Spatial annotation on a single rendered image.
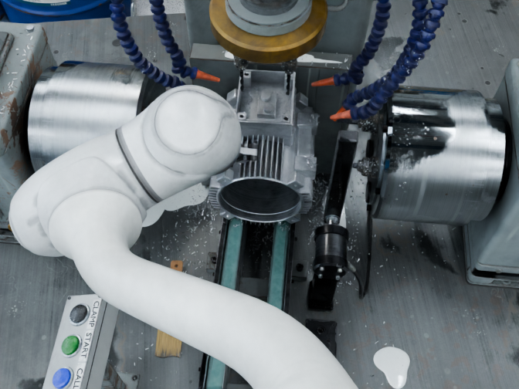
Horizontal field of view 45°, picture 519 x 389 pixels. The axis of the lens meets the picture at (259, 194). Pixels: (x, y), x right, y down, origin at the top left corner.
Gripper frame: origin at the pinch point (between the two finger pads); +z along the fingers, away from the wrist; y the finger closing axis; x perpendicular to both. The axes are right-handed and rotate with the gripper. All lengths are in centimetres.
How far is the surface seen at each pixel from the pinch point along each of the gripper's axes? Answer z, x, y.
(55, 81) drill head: 0.5, -10.8, 30.8
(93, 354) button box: -13.3, 32.3, 15.7
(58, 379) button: -15.7, 35.7, 19.8
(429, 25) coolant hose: -21.0, -18.5, -28.7
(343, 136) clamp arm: -13.7, -3.4, -18.8
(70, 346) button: -13.5, 31.4, 19.2
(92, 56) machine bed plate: 52, -27, 42
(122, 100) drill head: -0.8, -8.1, 18.3
